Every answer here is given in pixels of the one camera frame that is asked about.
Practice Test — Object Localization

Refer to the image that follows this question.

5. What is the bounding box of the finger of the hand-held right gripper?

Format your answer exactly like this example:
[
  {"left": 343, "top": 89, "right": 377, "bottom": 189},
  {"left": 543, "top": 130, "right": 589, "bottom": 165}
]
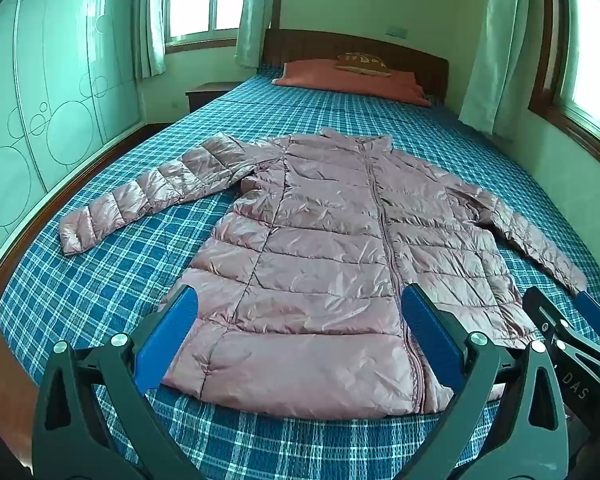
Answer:
[
  {"left": 574, "top": 290, "right": 600, "bottom": 348},
  {"left": 521, "top": 286, "right": 573, "bottom": 341}
]

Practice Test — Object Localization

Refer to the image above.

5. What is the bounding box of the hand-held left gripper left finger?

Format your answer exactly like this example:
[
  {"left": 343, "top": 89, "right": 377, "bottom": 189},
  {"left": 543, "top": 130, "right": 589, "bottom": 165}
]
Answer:
[{"left": 31, "top": 284, "right": 201, "bottom": 480}]

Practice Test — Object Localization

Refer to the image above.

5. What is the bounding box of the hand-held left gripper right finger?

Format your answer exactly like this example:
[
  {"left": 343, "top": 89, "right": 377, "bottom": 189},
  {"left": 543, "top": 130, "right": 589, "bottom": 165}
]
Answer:
[{"left": 401, "top": 282, "right": 570, "bottom": 480}]

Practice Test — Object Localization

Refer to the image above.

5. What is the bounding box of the pink puffer jacket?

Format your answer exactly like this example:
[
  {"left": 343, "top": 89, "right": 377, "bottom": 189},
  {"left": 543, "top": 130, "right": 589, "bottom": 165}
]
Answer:
[{"left": 59, "top": 127, "right": 588, "bottom": 418}]

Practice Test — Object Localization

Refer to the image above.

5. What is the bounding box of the bed with blue plaid sheet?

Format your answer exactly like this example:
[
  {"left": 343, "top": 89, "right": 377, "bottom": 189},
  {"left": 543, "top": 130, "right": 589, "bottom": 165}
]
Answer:
[{"left": 0, "top": 62, "right": 600, "bottom": 480}]

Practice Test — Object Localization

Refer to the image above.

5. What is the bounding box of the dark wooden nightstand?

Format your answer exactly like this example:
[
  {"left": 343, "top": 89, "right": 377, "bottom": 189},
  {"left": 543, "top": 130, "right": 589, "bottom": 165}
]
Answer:
[{"left": 185, "top": 81, "right": 242, "bottom": 112}]

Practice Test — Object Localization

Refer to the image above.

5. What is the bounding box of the dark wooden headboard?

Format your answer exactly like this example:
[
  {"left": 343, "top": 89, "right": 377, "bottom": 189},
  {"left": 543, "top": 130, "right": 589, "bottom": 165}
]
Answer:
[{"left": 262, "top": 28, "right": 450, "bottom": 107}]

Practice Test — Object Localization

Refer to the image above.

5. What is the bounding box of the wide white curtain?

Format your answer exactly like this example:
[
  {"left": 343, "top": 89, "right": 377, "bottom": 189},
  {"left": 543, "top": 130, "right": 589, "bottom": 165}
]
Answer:
[{"left": 457, "top": 0, "right": 552, "bottom": 137}]

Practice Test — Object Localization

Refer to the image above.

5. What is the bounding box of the white wardrobe with circle pattern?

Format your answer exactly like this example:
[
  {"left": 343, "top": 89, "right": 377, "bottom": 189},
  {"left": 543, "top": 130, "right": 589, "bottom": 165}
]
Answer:
[{"left": 0, "top": 0, "right": 147, "bottom": 261}]

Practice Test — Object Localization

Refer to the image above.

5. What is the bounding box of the brown printed cushion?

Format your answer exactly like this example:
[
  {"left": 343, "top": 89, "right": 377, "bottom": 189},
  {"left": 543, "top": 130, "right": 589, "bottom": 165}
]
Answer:
[{"left": 334, "top": 52, "right": 393, "bottom": 77}]

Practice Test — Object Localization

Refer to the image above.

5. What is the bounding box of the red pillow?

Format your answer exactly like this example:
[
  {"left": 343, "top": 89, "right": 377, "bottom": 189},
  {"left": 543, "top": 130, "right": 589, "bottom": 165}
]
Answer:
[{"left": 272, "top": 59, "right": 432, "bottom": 107}]

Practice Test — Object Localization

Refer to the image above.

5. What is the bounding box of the narrow white curtain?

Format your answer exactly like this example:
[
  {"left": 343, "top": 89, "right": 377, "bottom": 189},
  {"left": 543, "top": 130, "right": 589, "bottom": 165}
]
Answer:
[{"left": 134, "top": 0, "right": 169, "bottom": 79}]

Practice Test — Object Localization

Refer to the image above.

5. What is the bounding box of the window with wooden sill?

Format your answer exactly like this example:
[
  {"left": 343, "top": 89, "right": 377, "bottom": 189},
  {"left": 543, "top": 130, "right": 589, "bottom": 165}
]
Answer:
[{"left": 162, "top": 0, "right": 248, "bottom": 53}]

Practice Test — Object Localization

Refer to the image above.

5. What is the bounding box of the white curtain beside headboard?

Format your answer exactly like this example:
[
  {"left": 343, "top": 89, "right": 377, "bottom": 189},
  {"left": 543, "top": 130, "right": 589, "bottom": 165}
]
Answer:
[{"left": 235, "top": 0, "right": 282, "bottom": 69}]

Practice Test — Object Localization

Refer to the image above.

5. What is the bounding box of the window with brown frame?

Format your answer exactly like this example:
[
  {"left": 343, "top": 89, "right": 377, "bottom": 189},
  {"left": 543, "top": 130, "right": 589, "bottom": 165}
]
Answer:
[{"left": 529, "top": 0, "right": 600, "bottom": 182}]

